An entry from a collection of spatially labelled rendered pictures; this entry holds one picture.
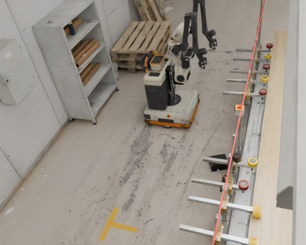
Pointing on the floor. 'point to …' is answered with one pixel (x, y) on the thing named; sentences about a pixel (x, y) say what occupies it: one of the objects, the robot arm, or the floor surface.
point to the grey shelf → (92, 87)
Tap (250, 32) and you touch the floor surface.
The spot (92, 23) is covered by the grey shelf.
